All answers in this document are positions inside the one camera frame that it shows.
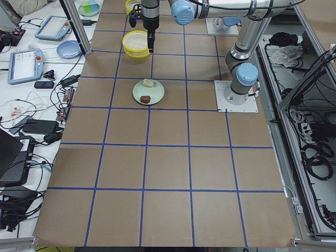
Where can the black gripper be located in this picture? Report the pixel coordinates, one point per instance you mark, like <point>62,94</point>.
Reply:
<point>150,23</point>

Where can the white steamed bun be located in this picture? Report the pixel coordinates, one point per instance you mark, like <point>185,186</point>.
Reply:
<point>148,83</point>

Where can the brown steamed bun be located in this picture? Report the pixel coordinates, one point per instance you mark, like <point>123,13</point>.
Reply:
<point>145,99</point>

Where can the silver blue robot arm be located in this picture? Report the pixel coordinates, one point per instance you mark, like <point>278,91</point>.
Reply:
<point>256,14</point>

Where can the light green plate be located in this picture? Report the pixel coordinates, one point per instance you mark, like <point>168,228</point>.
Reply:
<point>156,93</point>

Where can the green plate with blocks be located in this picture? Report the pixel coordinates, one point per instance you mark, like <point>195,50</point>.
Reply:
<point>89,8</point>

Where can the blue round plate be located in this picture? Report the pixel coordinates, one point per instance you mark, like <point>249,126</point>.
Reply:
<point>69,49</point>

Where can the blue teach pendant upper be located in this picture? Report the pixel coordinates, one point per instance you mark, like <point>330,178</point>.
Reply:
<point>54,28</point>

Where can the blue teach pendant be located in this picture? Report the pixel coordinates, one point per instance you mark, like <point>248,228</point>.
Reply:
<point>25,66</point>
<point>54,28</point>

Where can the black small remote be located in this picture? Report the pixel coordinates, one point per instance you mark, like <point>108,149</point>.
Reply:
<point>44,84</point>

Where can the blue teach pendant lower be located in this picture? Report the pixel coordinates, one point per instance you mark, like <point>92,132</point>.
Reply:
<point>25,66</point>

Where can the white crumpled cloth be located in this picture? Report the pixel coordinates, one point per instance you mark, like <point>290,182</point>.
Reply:
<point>287,56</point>

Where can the black power adapter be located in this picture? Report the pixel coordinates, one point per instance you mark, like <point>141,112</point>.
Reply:
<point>40,126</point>

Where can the black laptop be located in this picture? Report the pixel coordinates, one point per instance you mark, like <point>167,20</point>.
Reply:
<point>16,152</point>

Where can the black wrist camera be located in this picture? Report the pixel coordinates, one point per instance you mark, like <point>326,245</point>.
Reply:
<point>135,15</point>

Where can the aluminium frame post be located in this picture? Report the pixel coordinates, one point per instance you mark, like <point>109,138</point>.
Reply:
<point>77,27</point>

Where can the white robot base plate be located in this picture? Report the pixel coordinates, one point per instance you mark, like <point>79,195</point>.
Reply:
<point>228,101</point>

